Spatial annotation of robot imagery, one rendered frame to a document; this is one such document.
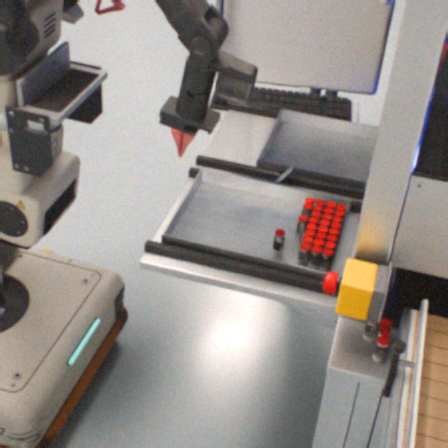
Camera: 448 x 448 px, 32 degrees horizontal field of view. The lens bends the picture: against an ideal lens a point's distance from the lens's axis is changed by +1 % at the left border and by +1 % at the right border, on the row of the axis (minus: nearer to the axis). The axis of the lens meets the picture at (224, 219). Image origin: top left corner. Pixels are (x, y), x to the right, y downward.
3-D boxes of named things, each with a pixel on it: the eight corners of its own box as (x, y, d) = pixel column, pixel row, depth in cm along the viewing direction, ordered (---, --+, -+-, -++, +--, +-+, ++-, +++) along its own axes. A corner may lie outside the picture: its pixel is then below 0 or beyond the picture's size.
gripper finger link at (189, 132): (186, 168, 144) (196, 127, 138) (151, 156, 145) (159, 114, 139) (197, 151, 149) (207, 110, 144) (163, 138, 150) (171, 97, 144)
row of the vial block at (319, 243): (333, 220, 165) (336, 202, 162) (317, 271, 151) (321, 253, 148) (323, 217, 166) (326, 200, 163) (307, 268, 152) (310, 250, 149)
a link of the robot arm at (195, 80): (192, 44, 136) (183, 57, 132) (229, 57, 136) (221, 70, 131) (185, 78, 140) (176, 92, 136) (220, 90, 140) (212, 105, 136)
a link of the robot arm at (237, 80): (207, 12, 133) (193, 34, 127) (270, 32, 133) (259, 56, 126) (195, 70, 141) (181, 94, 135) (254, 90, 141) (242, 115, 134)
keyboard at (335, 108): (351, 103, 225) (352, 95, 223) (350, 126, 214) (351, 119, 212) (216, 86, 228) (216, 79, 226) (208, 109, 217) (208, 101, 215)
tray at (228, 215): (348, 213, 168) (351, 200, 166) (327, 288, 148) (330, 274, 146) (200, 180, 174) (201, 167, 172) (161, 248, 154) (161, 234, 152)
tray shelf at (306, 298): (412, 142, 198) (413, 136, 196) (381, 326, 143) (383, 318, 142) (232, 108, 206) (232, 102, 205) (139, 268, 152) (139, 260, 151)
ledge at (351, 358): (413, 341, 140) (415, 334, 139) (407, 394, 130) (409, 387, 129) (337, 323, 143) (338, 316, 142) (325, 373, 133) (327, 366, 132)
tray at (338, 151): (412, 146, 193) (415, 133, 191) (402, 203, 172) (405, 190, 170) (279, 120, 199) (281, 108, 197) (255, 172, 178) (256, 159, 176)
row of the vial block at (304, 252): (323, 217, 166) (326, 200, 163) (306, 268, 152) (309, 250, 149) (313, 215, 166) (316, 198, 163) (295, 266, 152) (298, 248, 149)
